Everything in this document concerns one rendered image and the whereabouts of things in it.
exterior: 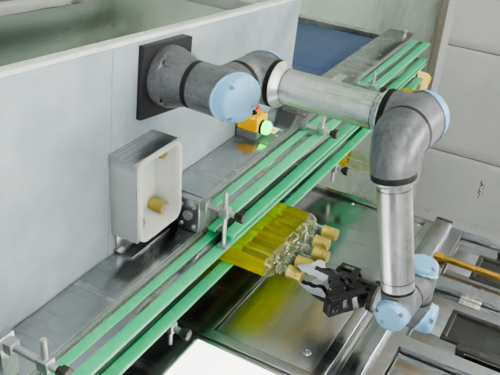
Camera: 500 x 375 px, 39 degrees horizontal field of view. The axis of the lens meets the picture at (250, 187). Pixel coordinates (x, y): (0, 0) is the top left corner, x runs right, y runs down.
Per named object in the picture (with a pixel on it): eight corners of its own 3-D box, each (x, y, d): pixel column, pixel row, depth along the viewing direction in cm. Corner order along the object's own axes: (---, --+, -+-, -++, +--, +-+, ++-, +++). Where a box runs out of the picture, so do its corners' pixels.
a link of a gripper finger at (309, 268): (304, 257, 186) (335, 273, 183) (295, 268, 181) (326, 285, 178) (307, 248, 184) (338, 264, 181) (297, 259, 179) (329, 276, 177)
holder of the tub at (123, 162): (111, 251, 175) (137, 262, 172) (108, 154, 162) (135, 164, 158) (152, 221, 188) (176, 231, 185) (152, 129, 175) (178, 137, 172)
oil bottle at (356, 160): (331, 163, 268) (396, 183, 257) (331, 152, 264) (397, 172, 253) (337, 155, 271) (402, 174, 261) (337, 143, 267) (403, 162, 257)
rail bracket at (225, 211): (197, 240, 185) (238, 257, 180) (199, 185, 177) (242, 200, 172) (204, 235, 187) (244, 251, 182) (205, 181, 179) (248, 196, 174)
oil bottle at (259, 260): (204, 254, 192) (272, 281, 184) (204, 237, 189) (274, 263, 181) (214, 244, 196) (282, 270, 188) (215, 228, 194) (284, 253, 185)
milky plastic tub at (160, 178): (112, 235, 172) (140, 247, 169) (109, 154, 161) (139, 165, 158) (154, 204, 186) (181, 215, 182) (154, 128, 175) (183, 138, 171)
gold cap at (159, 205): (167, 198, 179) (153, 193, 180) (159, 207, 177) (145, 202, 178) (170, 207, 181) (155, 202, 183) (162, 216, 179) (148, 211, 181)
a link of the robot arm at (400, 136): (408, 126, 133) (413, 341, 152) (429, 109, 141) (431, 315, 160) (353, 121, 139) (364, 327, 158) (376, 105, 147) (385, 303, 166)
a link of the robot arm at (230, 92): (184, 68, 157) (233, 83, 151) (219, 53, 167) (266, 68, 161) (182, 117, 163) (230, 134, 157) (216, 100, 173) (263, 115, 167)
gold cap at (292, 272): (283, 280, 183) (299, 285, 181) (285, 268, 181) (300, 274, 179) (289, 272, 186) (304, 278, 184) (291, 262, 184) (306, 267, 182)
